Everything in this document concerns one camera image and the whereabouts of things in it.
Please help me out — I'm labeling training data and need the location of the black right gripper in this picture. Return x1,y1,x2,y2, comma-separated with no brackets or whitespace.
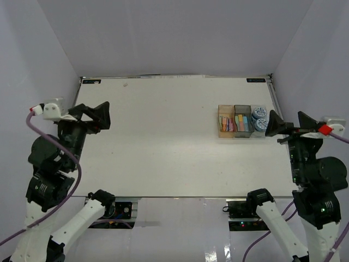
264,109,321,183

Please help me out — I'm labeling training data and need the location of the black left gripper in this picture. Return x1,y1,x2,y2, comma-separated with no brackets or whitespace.
62,99,112,169

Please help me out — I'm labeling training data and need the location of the blue-lidded cleaning gel jar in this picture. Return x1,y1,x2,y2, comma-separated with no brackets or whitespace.
251,106,268,121

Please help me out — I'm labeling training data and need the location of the blue highlighter pen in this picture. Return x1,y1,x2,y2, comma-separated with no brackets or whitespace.
243,116,250,132

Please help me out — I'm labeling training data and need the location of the orange highlighter pen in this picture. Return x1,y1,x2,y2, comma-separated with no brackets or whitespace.
238,114,244,129

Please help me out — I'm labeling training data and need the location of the green highlighter pen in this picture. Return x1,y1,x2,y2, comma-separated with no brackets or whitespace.
234,115,239,130

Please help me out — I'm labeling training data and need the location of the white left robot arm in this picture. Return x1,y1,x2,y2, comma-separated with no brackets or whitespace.
8,99,115,261

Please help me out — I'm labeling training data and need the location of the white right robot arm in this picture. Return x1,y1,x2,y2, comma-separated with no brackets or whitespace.
246,110,348,261

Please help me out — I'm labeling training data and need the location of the grey transparent tray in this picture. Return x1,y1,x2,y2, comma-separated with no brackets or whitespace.
234,105,253,138

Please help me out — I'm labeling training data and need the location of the amber transparent tray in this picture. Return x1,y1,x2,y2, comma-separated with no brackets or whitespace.
218,105,237,139

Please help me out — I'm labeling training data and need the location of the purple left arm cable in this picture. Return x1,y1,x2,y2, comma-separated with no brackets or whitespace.
0,111,82,248

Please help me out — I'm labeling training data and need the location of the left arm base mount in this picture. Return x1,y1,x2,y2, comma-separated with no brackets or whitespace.
89,201,135,229

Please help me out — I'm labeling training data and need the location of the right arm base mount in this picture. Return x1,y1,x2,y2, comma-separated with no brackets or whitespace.
222,200,269,231

